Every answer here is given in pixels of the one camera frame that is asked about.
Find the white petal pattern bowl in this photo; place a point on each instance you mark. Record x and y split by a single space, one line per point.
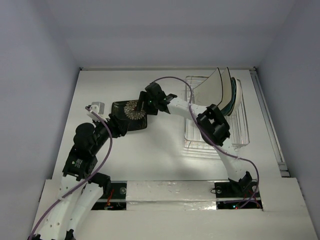
237 95

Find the black floral square plate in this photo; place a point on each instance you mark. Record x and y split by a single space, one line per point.
126 110

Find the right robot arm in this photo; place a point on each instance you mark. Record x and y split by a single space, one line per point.
238 175

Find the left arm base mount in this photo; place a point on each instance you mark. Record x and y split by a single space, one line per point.
114 200

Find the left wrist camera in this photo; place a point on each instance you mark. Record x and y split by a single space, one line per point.
96 107

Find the white square plate black rim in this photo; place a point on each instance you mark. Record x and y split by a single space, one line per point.
209 91

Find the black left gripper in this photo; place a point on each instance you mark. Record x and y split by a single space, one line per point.
118 126

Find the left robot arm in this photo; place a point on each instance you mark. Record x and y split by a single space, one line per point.
81 184

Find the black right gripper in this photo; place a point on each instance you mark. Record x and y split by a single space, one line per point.
142 102

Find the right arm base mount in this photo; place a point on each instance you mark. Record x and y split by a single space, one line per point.
228 199

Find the teal scalloped plate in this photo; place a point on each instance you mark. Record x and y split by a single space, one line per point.
233 100

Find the wire dish rack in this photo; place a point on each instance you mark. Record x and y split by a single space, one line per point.
223 129

